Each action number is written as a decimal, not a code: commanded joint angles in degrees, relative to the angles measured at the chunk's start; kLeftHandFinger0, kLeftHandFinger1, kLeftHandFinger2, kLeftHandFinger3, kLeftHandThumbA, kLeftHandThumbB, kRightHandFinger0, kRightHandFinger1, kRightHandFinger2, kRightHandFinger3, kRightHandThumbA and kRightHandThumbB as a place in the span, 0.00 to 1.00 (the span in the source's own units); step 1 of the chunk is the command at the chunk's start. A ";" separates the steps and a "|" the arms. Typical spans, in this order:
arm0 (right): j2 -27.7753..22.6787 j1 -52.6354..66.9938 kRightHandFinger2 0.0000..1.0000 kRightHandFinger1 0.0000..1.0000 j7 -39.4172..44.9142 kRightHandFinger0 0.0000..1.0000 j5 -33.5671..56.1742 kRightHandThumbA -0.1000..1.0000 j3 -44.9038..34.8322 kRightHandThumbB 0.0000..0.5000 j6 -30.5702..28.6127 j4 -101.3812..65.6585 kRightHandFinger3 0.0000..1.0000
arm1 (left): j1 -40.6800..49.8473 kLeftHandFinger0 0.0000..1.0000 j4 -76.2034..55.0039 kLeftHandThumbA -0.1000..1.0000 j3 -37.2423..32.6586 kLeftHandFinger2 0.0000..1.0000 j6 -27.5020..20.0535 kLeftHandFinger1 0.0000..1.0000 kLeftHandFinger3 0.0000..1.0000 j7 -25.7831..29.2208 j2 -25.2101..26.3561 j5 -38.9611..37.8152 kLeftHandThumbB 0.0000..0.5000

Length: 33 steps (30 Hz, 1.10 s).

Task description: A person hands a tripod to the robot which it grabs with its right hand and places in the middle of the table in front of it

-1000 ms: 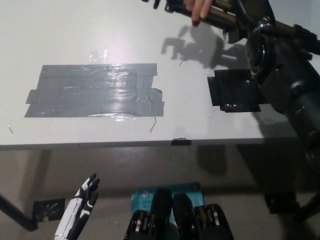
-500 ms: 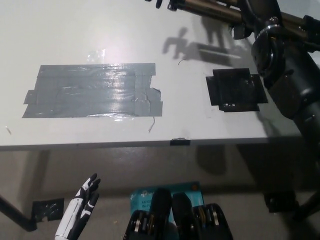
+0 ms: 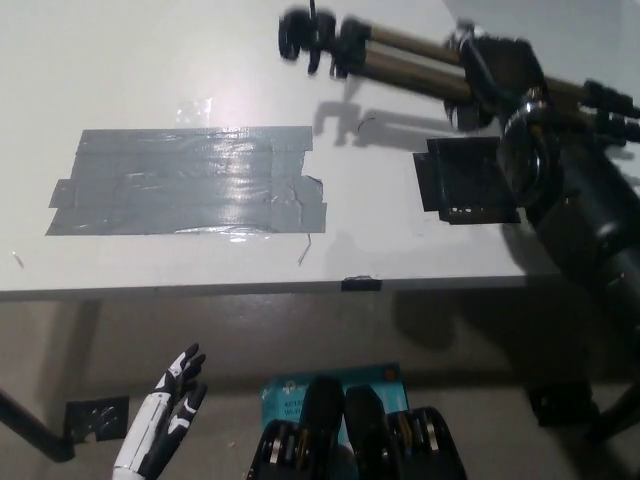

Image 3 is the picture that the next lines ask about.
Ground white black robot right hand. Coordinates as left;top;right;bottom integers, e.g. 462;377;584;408
451;29;550;132

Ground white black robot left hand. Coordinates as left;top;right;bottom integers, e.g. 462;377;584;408
112;342;209;480

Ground black tripod with metal legs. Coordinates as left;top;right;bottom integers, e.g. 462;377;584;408
277;2;640;149

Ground black robot torso blocks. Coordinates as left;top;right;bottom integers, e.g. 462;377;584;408
247;375;469;480

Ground black tape floor patch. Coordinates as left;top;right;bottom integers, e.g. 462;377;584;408
65;395;131;445

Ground black table leg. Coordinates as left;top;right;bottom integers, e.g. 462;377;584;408
0;387;76;464
585;382;640;444

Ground teal cardboard box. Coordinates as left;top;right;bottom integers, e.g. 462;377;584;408
259;362;412;449

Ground small black tape strip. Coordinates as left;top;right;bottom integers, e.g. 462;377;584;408
340;273;382;293

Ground clear tape piece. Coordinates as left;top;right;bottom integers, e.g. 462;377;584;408
174;97;215;127

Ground grey duct tape patch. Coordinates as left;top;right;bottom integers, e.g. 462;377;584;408
45;127;328;237

